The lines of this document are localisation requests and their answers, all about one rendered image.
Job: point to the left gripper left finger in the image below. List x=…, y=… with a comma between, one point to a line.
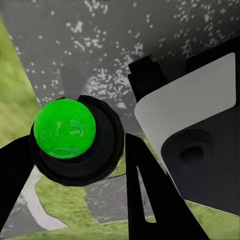
x=16, y=164

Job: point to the insectifuge atomizer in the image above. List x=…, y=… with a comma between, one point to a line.
x=79, y=139

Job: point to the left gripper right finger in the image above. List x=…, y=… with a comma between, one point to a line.
x=174, y=220

